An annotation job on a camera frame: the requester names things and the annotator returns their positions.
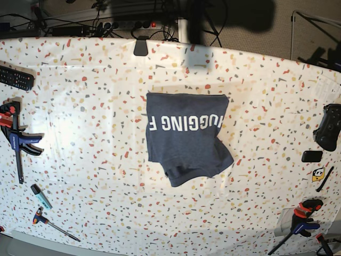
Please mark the white power strip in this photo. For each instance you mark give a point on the white power strip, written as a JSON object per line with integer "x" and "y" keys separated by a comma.
{"x": 128, "y": 25}

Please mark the light blue highlighter marker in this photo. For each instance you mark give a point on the light blue highlighter marker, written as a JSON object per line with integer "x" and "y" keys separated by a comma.
{"x": 41, "y": 197}

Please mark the white paper sheet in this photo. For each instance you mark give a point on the white paper sheet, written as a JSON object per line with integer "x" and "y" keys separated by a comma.
{"x": 326, "y": 89}

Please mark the black game controller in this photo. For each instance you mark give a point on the black game controller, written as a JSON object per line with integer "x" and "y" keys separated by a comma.
{"x": 326, "y": 135}

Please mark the blue grey T-shirt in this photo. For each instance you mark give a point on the blue grey T-shirt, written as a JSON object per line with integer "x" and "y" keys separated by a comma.
{"x": 182, "y": 135}

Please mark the yellow panda sticker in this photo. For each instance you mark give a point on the yellow panda sticker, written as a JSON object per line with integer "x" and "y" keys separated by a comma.
{"x": 318, "y": 174}

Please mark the black table clip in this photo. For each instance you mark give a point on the black table clip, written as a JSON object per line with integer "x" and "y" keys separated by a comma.
{"x": 141, "y": 49}

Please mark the white metal table leg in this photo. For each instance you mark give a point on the white metal table leg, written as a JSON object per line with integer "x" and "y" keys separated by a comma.
{"x": 182, "y": 24}

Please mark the black TV remote control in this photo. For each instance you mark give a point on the black TV remote control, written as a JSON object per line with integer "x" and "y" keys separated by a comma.
{"x": 17, "y": 79}

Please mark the small black rectangular case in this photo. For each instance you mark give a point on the small black rectangular case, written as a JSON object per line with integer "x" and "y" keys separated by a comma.
{"x": 312, "y": 156}

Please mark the thin black strip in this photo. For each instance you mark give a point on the thin black strip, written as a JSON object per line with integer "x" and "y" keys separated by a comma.
{"x": 325, "y": 180}

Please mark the blue black bar clamp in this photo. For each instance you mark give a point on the blue black bar clamp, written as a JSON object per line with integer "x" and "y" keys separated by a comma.
{"x": 15, "y": 135}

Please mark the red black corner clamp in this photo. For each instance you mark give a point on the red black corner clamp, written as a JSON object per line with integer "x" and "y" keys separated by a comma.
{"x": 324, "y": 250}

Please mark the blue red bar clamp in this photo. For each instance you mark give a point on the blue red bar clamp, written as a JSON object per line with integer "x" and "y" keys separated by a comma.
{"x": 301, "y": 221}

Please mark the terrazzo pattern tablecloth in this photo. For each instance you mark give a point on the terrazzo pattern tablecloth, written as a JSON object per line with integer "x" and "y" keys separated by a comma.
{"x": 89, "y": 101}

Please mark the orange blue T-handle screwdriver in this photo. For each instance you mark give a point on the orange blue T-handle screwdriver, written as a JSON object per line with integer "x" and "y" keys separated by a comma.
{"x": 38, "y": 217}

